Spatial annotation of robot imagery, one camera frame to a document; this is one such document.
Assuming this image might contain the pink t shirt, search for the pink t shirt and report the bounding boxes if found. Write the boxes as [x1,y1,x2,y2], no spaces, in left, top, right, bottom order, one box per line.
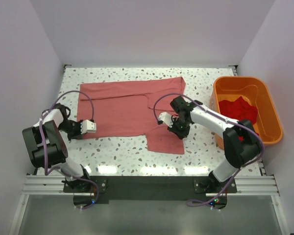
[77,77,186,155]

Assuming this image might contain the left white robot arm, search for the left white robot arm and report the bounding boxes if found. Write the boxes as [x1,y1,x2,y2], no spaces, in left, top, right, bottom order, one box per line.
[22,103,96,182]

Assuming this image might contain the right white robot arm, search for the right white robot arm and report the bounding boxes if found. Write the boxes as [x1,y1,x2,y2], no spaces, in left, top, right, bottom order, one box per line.
[168,96,264,183]

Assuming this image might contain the red t shirt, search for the red t shirt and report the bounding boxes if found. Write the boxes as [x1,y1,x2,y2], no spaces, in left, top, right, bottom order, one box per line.
[218,95,260,138]

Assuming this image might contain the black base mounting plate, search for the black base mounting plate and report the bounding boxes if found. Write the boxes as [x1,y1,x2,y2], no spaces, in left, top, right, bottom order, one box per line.
[63,176,237,209]

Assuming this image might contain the orange plastic bin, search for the orange plastic bin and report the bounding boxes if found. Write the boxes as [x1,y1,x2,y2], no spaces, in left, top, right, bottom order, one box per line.
[209,76,283,145]

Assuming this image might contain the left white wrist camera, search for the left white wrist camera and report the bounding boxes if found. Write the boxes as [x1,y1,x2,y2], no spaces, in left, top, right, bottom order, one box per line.
[80,119,97,134]

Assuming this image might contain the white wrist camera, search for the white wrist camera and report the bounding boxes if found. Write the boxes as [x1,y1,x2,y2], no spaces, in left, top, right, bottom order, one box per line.
[157,112,173,128]
[80,119,97,134]

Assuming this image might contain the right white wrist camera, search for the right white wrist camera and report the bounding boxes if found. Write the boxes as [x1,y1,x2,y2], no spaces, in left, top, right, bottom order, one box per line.
[157,112,173,128]

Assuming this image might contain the aluminium rail frame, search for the aluminium rail frame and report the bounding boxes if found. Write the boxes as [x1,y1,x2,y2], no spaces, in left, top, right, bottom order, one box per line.
[8,64,292,235]

